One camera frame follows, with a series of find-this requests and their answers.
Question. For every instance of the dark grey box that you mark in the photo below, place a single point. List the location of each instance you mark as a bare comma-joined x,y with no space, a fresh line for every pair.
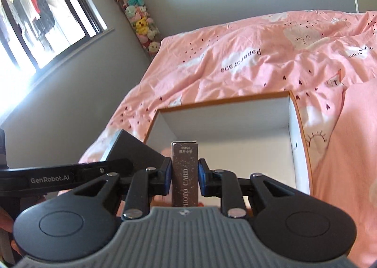
132,147

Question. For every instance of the person's left hand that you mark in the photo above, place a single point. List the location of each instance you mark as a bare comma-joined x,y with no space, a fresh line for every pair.
4,221

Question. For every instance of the brown photo card box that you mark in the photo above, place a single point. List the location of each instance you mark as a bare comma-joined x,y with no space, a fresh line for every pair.
184,173

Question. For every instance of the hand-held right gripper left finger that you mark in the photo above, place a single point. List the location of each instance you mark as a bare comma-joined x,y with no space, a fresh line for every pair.
166,176

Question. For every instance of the window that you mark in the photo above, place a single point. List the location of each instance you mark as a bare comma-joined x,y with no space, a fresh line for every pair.
67,32

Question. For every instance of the orange cardboard box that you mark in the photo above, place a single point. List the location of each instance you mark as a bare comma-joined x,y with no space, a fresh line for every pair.
223,118

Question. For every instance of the red hanging garment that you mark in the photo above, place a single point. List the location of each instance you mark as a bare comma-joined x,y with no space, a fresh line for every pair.
33,3

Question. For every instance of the black hanging garment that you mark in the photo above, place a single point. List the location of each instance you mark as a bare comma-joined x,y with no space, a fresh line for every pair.
44,17

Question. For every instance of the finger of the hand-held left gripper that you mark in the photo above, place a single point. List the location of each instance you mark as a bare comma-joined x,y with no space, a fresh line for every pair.
103,168

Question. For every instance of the clear tube of plush toys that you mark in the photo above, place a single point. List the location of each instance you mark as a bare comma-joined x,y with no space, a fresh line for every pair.
141,26

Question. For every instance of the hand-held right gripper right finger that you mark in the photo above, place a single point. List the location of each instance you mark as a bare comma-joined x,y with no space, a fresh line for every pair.
203,178

